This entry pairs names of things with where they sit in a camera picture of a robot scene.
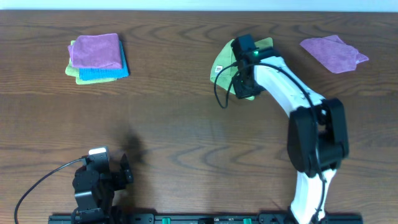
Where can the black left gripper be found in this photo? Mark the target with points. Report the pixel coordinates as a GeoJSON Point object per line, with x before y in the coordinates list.
{"type": "Point", "coordinates": [117, 179]}

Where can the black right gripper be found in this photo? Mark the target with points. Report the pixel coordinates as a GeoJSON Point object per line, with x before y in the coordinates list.
{"type": "Point", "coordinates": [240, 91]}

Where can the green microfiber cloth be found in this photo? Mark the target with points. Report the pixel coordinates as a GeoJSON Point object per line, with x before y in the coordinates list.
{"type": "Point", "coordinates": [225, 68]}

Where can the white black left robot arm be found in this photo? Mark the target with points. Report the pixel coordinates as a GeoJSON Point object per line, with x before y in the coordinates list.
{"type": "Point", "coordinates": [94, 205]}

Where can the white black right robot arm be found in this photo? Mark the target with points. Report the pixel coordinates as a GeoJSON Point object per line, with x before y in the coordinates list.
{"type": "Point", "coordinates": [317, 139]}

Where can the loose purple cloth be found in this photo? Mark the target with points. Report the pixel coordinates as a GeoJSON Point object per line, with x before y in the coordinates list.
{"type": "Point", "coordinates": [334, 54]}

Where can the light green cloth under stack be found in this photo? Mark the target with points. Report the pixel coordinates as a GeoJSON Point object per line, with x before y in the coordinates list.
{"type": "Point", "coordinates": [74, 72]}

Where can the purple folded cloth on stack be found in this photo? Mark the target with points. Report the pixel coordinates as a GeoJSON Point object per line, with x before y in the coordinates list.
{"type": "Point", "coordinates": [96, 51]}

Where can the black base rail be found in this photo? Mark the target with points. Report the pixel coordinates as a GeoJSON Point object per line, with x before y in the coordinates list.
{"type": "Point", "coordinates": [262, 218]}

